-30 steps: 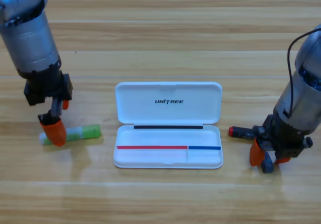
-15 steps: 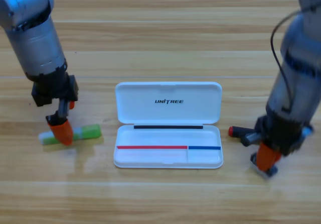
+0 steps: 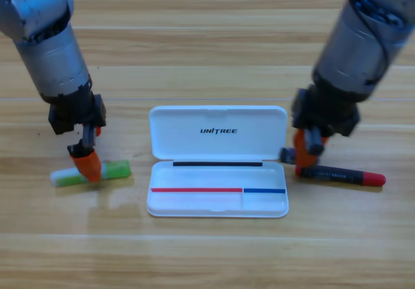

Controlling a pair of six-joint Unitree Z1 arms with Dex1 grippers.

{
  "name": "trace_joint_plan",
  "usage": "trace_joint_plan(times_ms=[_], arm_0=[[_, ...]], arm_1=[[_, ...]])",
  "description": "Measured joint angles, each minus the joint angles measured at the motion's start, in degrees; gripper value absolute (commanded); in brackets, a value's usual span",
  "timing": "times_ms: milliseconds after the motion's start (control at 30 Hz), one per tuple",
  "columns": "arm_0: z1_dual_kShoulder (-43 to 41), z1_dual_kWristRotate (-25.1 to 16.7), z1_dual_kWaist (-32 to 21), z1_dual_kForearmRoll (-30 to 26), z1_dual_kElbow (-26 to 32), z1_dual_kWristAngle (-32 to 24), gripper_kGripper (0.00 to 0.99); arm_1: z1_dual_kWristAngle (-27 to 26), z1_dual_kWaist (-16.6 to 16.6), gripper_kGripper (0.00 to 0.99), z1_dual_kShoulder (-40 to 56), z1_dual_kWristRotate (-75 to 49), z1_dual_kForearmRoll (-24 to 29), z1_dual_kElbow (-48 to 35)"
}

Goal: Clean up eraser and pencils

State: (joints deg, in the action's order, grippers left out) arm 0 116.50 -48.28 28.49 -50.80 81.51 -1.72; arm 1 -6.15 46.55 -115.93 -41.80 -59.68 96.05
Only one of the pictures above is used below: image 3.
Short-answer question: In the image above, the black and red marker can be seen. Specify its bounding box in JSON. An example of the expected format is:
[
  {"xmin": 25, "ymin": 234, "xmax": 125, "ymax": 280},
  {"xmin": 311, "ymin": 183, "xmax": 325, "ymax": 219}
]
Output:
[{"xmin": 294, "ymin": 164, "xmax": 387, "ymax": 188}]

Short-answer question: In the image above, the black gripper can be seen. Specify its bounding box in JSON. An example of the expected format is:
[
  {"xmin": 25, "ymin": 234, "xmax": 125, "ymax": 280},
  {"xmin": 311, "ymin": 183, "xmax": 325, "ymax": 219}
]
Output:
[
  {"xmin": 41, "ymin": 86, "xmax": 108, "ymax": 184},
  {"xmin": 290, "ymin": 83, "xmax": 361, "ymax": 168}
]

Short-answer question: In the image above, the white Unitree pencil case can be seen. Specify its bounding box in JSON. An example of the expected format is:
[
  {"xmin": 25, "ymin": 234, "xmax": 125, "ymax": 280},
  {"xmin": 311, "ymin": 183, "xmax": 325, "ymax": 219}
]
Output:
[{"xmin": 146, "ymin": 105, "xmax": 289, "ymax": 218}]

